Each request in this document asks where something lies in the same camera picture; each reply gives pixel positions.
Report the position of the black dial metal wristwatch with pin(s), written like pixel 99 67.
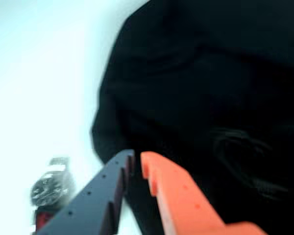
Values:
pixel 50 188

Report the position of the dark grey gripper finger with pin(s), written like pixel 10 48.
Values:
pixel 93 198

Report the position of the black fabric bag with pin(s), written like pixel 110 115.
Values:
pixel 186 85

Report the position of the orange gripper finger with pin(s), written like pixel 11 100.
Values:
pixel 181 195

